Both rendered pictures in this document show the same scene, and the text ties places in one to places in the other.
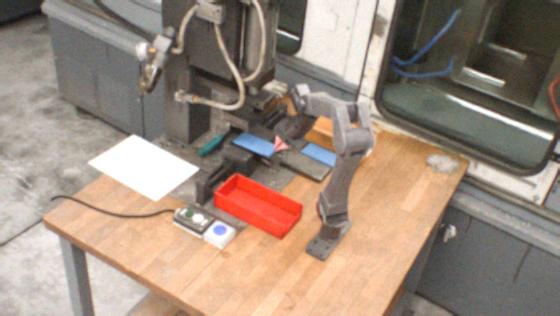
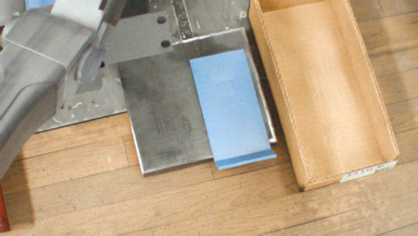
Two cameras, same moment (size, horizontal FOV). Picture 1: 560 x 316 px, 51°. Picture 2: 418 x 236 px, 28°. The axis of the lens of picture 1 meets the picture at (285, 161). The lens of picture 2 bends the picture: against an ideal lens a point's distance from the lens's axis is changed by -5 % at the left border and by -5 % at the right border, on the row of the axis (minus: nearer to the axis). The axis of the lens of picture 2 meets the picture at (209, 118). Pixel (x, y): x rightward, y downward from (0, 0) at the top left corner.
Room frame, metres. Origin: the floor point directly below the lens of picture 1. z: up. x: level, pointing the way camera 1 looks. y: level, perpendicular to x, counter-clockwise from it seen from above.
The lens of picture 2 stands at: (1.38, -0.37, 1.93)
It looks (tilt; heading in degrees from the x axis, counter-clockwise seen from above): 71 degrees down; 45
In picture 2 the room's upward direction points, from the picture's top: 5 degrees clockwise
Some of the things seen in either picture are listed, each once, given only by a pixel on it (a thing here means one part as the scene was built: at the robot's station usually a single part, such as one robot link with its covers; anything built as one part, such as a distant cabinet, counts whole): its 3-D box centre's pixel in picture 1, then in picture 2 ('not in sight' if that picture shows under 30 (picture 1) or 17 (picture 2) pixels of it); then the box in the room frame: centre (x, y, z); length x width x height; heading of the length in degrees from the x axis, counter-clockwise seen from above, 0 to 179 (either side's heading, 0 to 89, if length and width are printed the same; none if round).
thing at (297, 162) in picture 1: (311, 160); (194, 100); (1.63, -0.09, 0.91); 0.17 x 0.16 x 0.02; 154
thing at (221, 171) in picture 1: (218, 176); not in sight; (1.43, 0.21, 0.95); 0.15 x 0.03 x 0.10; 154
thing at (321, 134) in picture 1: (337, 137); (323, 81); (1.76, -0.18, 0.93); 0.25 x 0.13 x 0.08; 64
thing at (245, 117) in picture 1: (234, 74); not in sight; (1.61, 0.20, 1.22); 0.26 x 0.18 x 0.30; 64
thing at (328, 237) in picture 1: (331, 227); not in sight; (1.27, -0.16, 0.94); 0.20 x 0.07 x 0.08; 154
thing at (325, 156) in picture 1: (324, 152); (231, 107); (1.65, -0.13, 0.93); 0.15 x 0.07 x 0.03; 63
